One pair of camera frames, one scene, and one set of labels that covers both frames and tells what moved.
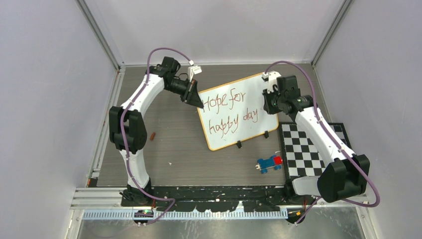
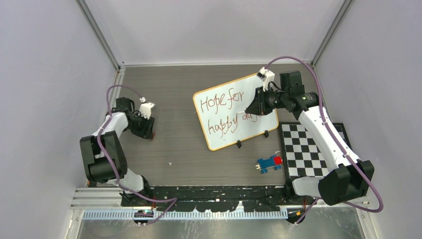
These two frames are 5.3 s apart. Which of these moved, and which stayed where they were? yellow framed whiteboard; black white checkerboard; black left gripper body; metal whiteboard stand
Moved: black left gripper body
Stayed: metal whiteboard stand; black white checkerboard; yellow framed whiteboard
